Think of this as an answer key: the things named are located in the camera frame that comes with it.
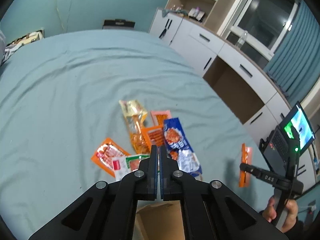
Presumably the window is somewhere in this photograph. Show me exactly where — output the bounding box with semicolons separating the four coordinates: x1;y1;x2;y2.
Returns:
226;0;301;68

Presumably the person's right forearm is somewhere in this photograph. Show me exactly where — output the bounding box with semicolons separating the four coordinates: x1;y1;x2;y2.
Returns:
282;219;305;240

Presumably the white shelf cabinet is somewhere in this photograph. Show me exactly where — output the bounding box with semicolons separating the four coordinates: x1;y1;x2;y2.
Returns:
166;0;253;34

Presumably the orange sausage snack packet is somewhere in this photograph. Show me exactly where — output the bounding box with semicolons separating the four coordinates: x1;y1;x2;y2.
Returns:
142;126;166;153

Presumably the white desk with drawers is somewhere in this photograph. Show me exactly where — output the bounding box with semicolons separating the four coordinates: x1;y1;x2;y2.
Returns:
149;7;316;198

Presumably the narrow orange snack packet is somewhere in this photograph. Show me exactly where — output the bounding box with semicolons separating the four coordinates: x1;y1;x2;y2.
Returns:
238;143;253;188

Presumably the green white snack packet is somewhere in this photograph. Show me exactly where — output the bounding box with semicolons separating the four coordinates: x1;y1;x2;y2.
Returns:
125;154;151;173

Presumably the teal curtain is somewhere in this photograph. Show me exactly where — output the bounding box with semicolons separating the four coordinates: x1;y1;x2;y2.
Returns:
264;0;320;103

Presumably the teal bed sheet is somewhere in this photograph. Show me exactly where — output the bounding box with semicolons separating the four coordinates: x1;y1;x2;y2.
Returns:
0;29;266;240

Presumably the thin wall cable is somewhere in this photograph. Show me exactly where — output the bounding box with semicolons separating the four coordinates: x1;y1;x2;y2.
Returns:
55;0;73;32

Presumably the black laptop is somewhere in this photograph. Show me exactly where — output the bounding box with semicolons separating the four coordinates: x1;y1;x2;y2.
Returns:
259;101;316;171

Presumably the pink sausage snack packet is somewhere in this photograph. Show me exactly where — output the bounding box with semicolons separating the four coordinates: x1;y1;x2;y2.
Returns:
150;110;173;127

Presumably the blue snack bag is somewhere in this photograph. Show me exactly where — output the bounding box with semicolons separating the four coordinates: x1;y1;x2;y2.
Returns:
163;117;203;177

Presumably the patterned pillow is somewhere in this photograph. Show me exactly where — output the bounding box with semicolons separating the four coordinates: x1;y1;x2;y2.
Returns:
1;29;45;66

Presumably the person's right hand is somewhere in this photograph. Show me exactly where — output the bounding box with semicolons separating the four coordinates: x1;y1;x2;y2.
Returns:
262;197;299;233

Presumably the clear plastic bottle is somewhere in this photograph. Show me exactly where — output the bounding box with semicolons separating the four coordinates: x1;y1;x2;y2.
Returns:
235;30;249;48

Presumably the wide orange snack packet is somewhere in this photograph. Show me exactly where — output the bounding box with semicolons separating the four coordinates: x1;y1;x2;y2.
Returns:
90;138;131;177

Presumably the white red snack packet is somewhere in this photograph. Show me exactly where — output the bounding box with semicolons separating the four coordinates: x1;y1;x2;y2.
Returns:
111;156;132;181

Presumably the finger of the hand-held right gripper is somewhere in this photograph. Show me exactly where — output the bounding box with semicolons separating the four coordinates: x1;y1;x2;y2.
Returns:
239;163;286;185

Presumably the cardboard box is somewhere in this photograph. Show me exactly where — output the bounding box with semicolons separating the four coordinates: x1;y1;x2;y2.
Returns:
133;201;186;240

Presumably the yellow clear snack bag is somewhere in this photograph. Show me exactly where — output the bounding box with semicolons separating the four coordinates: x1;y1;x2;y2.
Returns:
118;100;152;154

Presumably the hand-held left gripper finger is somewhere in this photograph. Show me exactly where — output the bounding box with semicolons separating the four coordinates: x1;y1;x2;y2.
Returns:
28;145;159;240
160;146;288;240

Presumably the black box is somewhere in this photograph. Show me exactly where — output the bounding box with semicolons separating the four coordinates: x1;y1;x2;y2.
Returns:
102;19;136;31

